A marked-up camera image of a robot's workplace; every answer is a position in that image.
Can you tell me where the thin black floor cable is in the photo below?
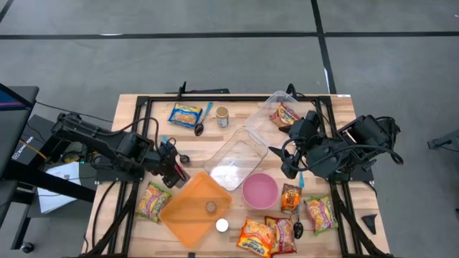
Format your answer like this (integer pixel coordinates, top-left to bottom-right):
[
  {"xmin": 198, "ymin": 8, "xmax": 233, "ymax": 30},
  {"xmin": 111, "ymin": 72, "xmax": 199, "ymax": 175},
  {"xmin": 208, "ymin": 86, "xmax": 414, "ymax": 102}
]
[{"xmin": 35, "ymin": 101, "xmax": 113, "ymax": 123}]

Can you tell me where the green-edged ramen noodle packet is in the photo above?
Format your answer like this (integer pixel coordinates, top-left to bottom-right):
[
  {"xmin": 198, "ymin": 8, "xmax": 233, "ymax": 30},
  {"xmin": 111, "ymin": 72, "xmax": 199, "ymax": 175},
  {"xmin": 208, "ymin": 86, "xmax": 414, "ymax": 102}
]
[
  {"xmin": 303, "ymin": 195, "xmax": 339, "ymax": 237},
  {"xmin": 135, "ymin": 181, "xmax": 173, "ymax": 224}
]

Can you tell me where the black floor stand foot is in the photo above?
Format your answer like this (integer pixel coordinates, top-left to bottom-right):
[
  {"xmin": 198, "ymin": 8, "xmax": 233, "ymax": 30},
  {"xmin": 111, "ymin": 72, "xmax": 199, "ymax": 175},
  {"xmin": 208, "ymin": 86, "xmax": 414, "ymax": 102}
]
[{"xmin": 427, "ymin": 129, "xmax": 459, "ymax": 151}]

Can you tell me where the black stand base beam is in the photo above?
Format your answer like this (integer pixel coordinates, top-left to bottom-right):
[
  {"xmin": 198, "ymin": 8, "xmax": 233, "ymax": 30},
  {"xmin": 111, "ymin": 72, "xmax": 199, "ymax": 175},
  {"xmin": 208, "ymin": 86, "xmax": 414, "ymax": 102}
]
[{"xmin": 0, "ymin": 168, "xmax": 97, "ymax": 204}]

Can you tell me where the dark red ramen noodle packet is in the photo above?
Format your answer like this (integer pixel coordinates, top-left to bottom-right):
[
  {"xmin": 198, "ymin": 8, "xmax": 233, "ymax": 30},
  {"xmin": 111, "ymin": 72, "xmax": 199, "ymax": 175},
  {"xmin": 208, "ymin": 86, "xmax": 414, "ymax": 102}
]
[{"xmin": 264, "ymin": 215, "xmax": 298, "ymax": 255}]

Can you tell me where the black monitor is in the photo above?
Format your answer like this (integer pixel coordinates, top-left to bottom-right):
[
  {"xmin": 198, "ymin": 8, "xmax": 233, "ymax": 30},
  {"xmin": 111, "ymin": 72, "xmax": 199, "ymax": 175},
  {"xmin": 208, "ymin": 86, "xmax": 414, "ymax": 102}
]
[{"xmin": 0, "ymin": 82, "xmax": 39, "ymax": 180}]

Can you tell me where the thin black table cable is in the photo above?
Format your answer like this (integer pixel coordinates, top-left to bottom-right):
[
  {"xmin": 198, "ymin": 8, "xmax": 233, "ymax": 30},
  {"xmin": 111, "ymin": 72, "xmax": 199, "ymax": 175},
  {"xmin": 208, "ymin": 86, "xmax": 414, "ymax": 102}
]
[{"xmin": 286, "ymin": 82, "xmax": 323, "ymax": 115}]

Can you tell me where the yellow orange ramen noodle packet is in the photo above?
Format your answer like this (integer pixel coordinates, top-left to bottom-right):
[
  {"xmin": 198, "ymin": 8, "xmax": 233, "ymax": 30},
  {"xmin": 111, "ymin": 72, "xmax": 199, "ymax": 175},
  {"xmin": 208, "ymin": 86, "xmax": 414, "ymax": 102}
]
[{"xmin": 236, "ymin": 216, "xmax": 276, "ymax": 258}]

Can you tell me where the pink bowl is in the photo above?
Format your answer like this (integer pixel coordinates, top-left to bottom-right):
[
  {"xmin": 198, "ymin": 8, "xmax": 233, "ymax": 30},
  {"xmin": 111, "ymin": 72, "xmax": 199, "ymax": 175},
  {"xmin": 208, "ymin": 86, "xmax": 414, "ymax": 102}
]
[{"xmin": 241, "ymin": 172, "xmax": 280, "ymax": 211}]

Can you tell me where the black bracket behind table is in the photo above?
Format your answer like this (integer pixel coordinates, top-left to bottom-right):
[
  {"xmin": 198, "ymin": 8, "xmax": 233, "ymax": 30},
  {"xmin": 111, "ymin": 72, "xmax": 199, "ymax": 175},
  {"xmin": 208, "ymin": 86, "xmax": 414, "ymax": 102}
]
[{"xmin": 178, "ymin": 80, "xmax": 230, "ymax": 96}]

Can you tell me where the black aluminium rig frame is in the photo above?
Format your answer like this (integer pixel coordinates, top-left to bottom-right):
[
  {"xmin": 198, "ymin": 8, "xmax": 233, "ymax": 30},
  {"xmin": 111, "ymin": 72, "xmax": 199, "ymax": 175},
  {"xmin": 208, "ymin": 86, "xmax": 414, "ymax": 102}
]
[{"xmin": 80, "ymin": 93, "xmax": 394, "ymax": 258}]

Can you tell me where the yellow cable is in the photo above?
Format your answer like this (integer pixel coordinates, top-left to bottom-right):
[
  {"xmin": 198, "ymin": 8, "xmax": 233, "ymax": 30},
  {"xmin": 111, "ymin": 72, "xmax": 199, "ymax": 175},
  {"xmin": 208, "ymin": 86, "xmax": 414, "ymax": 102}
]
[{"xmin": 19, "ymin": 138, "xmax": 47, "ymax": 161}]

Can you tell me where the white paper sheet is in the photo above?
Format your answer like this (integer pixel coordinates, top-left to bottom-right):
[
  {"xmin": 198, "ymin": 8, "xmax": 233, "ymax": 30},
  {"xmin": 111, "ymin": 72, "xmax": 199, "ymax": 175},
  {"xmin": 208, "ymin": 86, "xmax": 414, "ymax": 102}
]
[{"xmin": 37, "ymin": 161, "xmax": 82, "ymax": 215}]

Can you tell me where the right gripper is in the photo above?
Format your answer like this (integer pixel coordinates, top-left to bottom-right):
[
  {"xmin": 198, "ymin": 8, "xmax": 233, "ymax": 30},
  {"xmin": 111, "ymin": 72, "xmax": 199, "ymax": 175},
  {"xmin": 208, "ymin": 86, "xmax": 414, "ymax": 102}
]
[{"xmin": 268, "ymin": 110, "xmax": 322, "ymax": 180}]

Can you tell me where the clear rectangular plastic container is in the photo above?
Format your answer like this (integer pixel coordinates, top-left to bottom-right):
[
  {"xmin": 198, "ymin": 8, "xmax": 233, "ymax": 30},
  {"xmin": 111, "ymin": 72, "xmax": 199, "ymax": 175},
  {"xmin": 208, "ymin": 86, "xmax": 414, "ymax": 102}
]
[
  {"xmin": 245, "ymin": 89, "xmax": 316, "ymax": 150},
  {"xmin": 203, "ymin": 128, "xmax": 269, "ymax": 193}
]

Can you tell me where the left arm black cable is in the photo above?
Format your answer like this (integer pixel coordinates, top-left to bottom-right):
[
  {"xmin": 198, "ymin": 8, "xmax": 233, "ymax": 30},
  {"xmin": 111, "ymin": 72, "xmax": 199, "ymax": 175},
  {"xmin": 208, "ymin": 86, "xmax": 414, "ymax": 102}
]
[{"xmin": 107, "ymin": 116, "xmax": 161, "ymax": 146}]

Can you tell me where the small orange snack packet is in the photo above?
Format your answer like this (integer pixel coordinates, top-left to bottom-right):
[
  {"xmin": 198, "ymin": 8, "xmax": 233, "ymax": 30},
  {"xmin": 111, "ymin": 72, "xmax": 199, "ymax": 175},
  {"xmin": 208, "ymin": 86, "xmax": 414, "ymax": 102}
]
[{"xmin": 280, "ymin": 183, "xmax": 303, "ymax": 215}]

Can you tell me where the orange plastic tray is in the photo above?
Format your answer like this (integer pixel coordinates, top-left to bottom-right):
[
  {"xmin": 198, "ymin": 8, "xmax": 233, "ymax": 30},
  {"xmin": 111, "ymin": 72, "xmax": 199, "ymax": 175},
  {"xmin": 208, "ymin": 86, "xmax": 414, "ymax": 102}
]
[{"xmin": 158, "ymin": 171, "xmax": 233, "ymax": 249}]

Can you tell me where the red orange ramen noodle packet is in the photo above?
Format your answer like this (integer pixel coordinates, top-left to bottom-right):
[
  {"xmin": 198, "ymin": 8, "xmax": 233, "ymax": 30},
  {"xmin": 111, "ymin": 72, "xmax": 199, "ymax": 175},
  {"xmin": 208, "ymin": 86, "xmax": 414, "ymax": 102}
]
[{"xmin": 269, "ymin": 102, "xmax": 302, "ymax": 129}]

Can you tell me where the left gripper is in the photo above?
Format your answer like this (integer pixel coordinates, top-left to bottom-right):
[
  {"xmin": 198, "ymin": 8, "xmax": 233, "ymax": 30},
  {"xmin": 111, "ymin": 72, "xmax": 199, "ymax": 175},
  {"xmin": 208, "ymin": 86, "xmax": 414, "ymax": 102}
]
[{"xmin": 145, "ymin": 141, "xmax": 191, "ymax": 189}]

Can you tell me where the black triangular bracket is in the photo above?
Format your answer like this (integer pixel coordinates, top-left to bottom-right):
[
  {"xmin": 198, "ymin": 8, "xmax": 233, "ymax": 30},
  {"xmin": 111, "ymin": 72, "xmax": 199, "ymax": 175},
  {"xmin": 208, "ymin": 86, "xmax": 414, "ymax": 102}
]
[{"xmin": 361, "ymin": 214, "xmax": 379, "ymax": 236}]

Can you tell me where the thick black cable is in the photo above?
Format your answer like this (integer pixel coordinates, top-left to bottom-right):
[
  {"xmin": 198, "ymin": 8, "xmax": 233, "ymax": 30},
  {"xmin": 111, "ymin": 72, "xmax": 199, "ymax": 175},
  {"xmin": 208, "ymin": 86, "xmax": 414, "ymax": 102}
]
[{"xmin": 91, "ymin": 181, "xmax": 118, "ymax": 252}]

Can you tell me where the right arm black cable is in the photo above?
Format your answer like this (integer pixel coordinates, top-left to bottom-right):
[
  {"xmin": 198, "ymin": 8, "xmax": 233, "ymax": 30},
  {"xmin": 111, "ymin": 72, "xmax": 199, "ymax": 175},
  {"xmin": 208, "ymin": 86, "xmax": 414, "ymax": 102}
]
[{"xmin": 280, "ymin": 138, "xmax": 404, "ymax": 171}]

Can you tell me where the black box with white logo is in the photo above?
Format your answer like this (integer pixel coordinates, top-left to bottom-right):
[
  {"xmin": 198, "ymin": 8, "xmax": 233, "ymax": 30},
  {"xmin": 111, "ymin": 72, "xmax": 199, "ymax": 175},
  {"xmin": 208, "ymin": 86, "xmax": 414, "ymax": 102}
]
[{"xmin": 10, "ymin": 114, "xmax": 76, "ymax": 168}]

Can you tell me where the blue ramen noodle packet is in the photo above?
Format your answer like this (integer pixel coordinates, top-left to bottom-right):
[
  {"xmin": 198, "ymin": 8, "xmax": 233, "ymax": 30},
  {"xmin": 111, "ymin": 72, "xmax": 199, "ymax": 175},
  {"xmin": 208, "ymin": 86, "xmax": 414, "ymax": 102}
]
[{"xmin": 167, "ymin": 102, "xmax": 204, "ymax": 129}]

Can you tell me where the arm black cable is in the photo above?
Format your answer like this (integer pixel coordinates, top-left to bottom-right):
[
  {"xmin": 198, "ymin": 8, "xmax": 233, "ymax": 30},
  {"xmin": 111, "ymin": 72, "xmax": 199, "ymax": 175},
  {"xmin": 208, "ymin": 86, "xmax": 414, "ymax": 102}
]
[
  {"xmin": 280, "ymin": 138, "xmax": 404, "ymax": 171},
  {"xmin": 107, "ymin": 116, "xmax": 161, "ymax": 146}
]

